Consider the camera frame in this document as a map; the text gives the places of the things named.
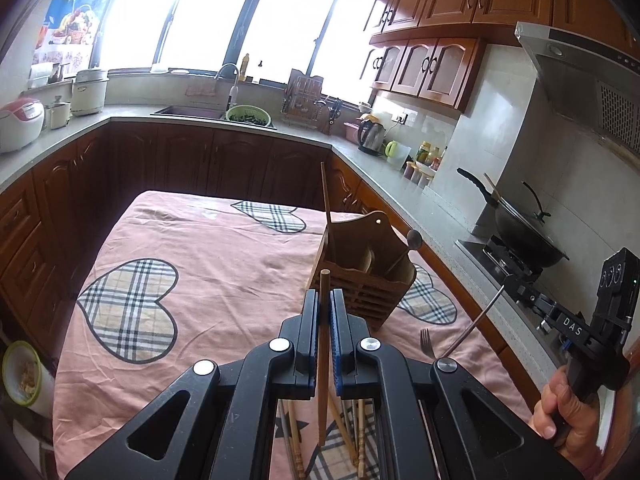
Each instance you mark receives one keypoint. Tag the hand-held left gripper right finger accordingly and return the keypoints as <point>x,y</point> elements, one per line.
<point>334,345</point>

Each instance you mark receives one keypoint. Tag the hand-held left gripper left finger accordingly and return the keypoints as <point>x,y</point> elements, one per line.
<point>312,342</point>

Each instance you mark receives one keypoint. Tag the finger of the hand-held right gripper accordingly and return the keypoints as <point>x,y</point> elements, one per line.
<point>525,294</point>

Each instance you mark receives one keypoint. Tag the wooden chopstick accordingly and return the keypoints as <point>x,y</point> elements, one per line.
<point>345,430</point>
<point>360,440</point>
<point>295,440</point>
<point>326,195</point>
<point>324,285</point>

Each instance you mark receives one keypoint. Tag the wooden utensil holder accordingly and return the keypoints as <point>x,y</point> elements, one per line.
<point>370,295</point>

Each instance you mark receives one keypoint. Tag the metal fork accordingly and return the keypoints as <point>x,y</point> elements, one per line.
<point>426,342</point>

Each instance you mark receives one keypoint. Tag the person's right hand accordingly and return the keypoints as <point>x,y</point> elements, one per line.
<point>545,405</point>

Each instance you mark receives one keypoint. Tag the gas stove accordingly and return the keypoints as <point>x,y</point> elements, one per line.
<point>505,260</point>

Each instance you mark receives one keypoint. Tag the black wok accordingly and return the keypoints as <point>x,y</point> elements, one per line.
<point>530,245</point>

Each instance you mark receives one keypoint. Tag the wok lid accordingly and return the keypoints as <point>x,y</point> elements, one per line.
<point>539,205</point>

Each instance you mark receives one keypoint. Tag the pink heart-print blanket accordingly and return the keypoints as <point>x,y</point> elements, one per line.
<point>225,285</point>

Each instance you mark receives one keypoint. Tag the grey stone countertop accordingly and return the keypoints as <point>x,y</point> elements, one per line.
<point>440,210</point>

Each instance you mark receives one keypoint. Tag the metal spoon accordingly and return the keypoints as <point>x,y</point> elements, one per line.
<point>415,237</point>

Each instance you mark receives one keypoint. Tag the row of spice jars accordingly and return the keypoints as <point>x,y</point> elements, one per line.
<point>419,175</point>

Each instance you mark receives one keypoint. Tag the group of condiment bottles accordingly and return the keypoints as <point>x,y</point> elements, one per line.
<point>430,155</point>

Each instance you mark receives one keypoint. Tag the steel electric kettle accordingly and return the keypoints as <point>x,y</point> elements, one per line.
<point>371,136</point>

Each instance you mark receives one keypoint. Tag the pink plastic container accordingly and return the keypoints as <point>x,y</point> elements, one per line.
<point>351,131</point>

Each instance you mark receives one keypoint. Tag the steel range hood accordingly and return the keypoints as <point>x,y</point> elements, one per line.
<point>580,80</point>

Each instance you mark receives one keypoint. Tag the green colander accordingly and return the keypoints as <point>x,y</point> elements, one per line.
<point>248,116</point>

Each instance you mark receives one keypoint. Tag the metal dish rack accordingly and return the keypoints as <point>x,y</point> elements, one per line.
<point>305,100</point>

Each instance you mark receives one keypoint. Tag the kitchen sink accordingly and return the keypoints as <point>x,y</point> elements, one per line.
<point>190,112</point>

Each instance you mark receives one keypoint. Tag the wooden upper cabinets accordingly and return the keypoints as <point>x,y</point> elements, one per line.
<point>450,35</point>

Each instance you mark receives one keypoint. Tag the chrome faucet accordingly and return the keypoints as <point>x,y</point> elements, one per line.
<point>231,72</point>

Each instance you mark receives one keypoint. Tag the yellow bottle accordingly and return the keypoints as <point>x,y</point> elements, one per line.
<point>245,67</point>

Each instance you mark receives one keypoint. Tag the green-rimmed bowl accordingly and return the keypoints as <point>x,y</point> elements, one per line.
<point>22,372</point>

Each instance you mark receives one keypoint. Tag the large white cooker pot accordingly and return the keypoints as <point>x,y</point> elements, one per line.
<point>89,92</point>

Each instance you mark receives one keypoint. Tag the large kitchen window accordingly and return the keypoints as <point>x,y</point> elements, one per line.
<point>210,20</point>

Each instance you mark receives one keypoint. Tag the small white lidded pot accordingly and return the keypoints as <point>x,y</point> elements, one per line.
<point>58,115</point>

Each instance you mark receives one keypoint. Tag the white and red rice cooker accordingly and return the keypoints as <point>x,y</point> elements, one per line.
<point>20,125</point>

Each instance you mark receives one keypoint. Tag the wall outlet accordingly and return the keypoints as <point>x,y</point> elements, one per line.
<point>400,118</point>

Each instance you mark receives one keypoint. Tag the tropical fruit wall poster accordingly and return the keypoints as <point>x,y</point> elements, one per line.
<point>75,15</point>

